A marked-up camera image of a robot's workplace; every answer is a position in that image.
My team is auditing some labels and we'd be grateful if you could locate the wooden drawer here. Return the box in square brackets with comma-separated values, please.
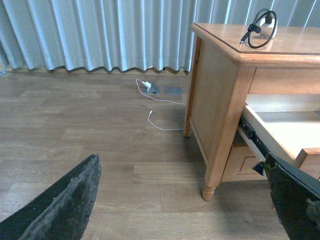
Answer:
[221, 131, 267, 182]
[237, 104, 320, 180]

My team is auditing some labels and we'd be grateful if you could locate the closed metal floor socket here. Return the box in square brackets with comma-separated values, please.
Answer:
[165, 87, 183, 95]

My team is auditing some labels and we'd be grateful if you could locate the open metal floor socket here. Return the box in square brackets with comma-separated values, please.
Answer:
[144, 83, 160, 94]

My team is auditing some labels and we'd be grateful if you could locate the white plug in floor socket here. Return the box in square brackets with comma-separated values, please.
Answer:
[141, 81, 152, 89]

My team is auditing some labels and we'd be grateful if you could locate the wooden nightstand cabinet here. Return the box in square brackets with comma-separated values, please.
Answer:
[184, 23, 320, 201]

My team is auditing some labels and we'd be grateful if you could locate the pale green pleated curtain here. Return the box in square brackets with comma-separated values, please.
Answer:
[0, 0, 320, 71]

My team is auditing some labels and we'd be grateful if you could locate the white cable on floor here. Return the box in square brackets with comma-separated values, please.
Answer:
[135, 78, 186, 131]

